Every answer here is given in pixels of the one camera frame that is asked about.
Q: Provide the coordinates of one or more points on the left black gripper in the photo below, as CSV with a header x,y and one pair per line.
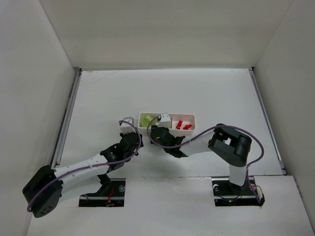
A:
x,y
131,137

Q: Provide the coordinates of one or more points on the large green lego block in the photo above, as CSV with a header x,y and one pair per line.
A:
x,y
144,122

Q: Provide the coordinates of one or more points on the red lego piece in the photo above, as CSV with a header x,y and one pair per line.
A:
x,y
187,127
179,124

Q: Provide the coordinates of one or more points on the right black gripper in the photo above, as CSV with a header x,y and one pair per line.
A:
x,y
159,132

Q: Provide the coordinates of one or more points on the white three-compartment tray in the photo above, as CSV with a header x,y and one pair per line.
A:
x,y
186,118

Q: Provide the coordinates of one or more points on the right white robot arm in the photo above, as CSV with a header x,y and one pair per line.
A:
x,y
229,144

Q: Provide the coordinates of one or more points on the right aluminium rail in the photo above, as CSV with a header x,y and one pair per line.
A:
x,y
271,133

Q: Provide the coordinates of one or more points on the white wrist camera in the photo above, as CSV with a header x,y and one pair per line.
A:
x,y
127,125
165,120

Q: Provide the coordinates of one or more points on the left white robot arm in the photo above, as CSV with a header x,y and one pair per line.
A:
x,y
51,186

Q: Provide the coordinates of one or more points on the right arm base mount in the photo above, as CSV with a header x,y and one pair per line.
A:
x,y
227,194

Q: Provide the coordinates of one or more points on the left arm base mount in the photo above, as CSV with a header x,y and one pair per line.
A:
x,y
110,194

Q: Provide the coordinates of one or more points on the aluminium rail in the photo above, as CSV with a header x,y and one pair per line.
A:
x,y
271,133
63,130

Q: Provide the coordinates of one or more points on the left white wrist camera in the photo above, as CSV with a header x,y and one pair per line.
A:
x,y
127,125

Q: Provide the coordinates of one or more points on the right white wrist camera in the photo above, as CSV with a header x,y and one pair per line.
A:
x,y
165,120

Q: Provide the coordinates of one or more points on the left aluminium rail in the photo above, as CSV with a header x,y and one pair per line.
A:
x,y
63,130

